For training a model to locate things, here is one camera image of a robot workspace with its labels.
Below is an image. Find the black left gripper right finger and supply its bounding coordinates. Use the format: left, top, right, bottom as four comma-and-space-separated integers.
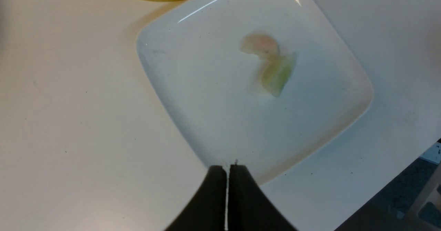
227, 165, 296, 231

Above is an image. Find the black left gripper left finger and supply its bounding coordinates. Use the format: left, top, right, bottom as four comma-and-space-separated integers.
166, 165, 227, 231

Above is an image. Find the green steamed dumpling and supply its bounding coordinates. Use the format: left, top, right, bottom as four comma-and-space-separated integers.
260, 52, 298, 98

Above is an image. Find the pink dumpling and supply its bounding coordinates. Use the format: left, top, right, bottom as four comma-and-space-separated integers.
240, 34, 280, 60

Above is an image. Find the white square ceramic plate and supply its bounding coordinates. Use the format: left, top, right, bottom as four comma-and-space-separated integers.
136, 0, 374, 184

